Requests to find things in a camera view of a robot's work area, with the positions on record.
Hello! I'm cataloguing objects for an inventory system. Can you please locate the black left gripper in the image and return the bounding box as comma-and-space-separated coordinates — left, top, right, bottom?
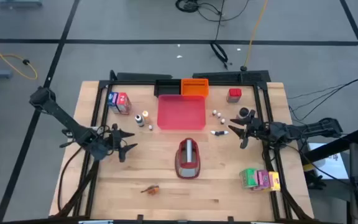
94, 123, 139, 163

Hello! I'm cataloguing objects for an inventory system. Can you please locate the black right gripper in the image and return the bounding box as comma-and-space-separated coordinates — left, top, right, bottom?
227, 110, 289, 150

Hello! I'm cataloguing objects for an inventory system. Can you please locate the small red box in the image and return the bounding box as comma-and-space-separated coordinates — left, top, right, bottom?
226, 88, 243, 103

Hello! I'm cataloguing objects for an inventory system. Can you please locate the red mini cereal box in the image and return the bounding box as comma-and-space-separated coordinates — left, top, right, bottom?
115, 91, 132, 116

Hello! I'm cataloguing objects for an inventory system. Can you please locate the green mini cereal box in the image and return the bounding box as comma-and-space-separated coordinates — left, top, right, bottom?
239, 167, 259, 189

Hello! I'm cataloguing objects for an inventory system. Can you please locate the yellow mini cereal box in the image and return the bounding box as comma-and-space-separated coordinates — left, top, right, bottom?
264, 170, 282, 192

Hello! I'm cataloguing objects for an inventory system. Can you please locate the black perforated panel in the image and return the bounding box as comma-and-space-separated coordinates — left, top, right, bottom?
192, 70, 272, 84

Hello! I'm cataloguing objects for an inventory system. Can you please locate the orange plastic bin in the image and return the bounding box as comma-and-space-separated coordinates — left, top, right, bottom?
180, 78, 210, 97

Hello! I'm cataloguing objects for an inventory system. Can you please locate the pink plastic bin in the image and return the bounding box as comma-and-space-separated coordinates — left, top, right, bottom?
157, 94, 207, 131

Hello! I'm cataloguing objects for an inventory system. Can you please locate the black flat panel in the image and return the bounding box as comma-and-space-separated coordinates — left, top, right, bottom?
115, 72, 173, 82

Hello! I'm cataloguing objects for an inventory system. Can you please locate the black plastic bin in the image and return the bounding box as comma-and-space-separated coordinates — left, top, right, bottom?
154, 79, 182, 97

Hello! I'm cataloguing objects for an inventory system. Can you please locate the black clamp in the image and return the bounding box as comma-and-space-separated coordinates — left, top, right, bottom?
305, 170, 326, 190

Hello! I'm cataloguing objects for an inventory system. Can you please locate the white paper sheet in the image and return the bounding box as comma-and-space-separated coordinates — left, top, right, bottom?
306, 142, 349, 180

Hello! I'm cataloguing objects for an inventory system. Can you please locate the black metal beam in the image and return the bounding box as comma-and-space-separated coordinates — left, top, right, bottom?
301, 128, 358, 164

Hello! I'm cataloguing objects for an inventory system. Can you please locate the black aluminium table frame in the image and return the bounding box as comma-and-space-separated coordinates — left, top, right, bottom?
50, 79, 315, 224

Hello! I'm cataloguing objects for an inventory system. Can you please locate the looped black floor cable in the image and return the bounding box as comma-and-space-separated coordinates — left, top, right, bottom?
209, 0, 233, 70

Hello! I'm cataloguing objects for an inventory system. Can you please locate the yellow hanging cord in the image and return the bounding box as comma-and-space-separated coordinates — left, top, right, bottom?
241, 0, 269, 72

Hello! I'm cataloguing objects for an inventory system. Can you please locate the coiled black floor cable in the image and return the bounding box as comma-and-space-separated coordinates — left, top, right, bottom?
175, 0, 251, 22

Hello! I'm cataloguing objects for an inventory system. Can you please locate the yellow floor cable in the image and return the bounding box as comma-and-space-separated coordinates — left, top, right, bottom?
0, 32, 39, 80

